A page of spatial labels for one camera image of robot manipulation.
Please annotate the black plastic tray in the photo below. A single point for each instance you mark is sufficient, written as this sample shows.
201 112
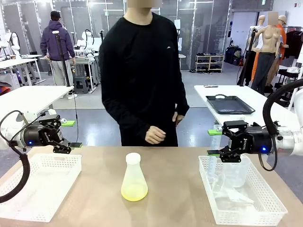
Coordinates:
229 105

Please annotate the person's right forearm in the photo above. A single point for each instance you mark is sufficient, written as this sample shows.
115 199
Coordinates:
125 118

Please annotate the white perforated plastic basket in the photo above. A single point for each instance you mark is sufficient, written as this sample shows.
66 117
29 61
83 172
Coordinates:
265 210
47 203

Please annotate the person's left hand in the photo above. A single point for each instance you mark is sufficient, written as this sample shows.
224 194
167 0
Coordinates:
178 117

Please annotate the mannequin in orange robe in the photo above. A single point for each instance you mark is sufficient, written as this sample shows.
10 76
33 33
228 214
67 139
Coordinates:
282 30

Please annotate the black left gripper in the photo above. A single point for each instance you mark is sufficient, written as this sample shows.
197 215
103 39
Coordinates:
42 137

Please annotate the white shoe rack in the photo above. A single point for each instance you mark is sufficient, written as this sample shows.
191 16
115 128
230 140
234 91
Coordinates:
209 62

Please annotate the black hanging garments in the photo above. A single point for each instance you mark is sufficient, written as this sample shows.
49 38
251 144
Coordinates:
294 42

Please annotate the white mannequin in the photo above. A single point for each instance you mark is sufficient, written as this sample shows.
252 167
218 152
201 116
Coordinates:
261 21

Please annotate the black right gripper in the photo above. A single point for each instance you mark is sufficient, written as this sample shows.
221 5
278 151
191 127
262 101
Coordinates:
259 140

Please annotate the white round flask cap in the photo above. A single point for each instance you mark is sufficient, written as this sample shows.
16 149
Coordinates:
133 158

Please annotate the translucent plastic conical flask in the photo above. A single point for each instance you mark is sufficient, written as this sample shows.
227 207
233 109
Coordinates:
134 184

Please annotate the bare beige mannequin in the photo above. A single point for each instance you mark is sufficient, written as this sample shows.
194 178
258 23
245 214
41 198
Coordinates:
268 42

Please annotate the clear plastic beaker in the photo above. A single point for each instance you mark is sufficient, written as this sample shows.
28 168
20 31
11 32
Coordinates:
237 172

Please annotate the person's left forearm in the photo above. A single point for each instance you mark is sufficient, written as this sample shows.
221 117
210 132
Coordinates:
183 99

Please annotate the black luggage bags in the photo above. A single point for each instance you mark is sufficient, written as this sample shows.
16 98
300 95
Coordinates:
233 55

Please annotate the person in purple hoodie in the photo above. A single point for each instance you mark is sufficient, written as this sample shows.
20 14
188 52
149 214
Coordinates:
55 40

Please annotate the white table with pole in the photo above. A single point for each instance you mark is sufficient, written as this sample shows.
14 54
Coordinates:
35 97

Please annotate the person's right hand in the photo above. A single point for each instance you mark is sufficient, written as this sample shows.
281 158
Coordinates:
155 136

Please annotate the grey plastic stool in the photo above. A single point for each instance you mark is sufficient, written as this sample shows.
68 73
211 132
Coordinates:
81 84

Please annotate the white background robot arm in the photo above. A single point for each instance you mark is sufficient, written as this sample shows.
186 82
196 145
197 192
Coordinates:
85 39
14 42

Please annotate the person in black shirt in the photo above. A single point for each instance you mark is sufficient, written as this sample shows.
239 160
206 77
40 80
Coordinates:
137 71

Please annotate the white background desk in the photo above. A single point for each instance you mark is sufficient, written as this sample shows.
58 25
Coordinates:
16 62

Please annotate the white metal rack frame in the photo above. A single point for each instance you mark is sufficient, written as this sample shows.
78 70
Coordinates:
298 71

